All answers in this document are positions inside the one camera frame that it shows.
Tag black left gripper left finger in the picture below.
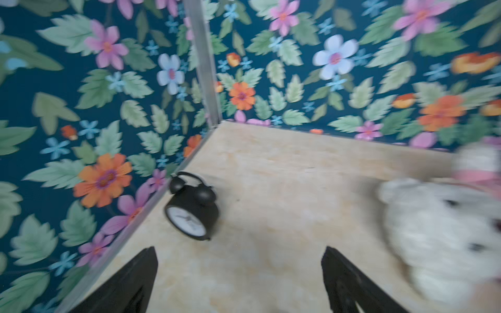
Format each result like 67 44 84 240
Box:
71 246 159 313

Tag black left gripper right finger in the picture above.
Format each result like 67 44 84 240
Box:
321 246 408 313

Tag black alarm clock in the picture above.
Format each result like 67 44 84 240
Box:
164 171 220 241

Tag white teddy bear pink shirt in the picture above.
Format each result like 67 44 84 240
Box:
377 141 500 305

